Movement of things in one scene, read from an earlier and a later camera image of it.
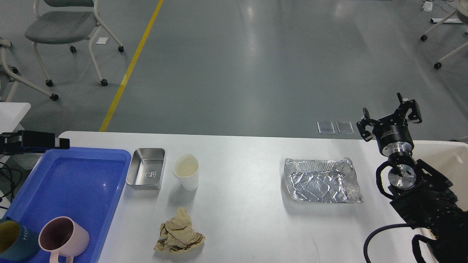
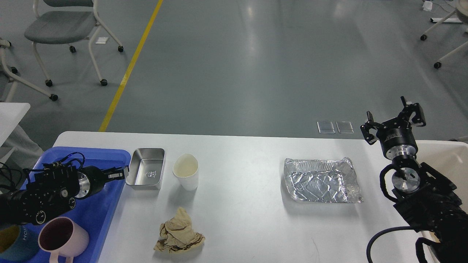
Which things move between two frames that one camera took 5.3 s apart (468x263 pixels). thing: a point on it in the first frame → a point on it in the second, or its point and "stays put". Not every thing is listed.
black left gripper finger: (28, 141) → (114, 172)
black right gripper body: (393, 133) stays put
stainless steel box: (146, 168) stays put
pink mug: (61, 236) stays put
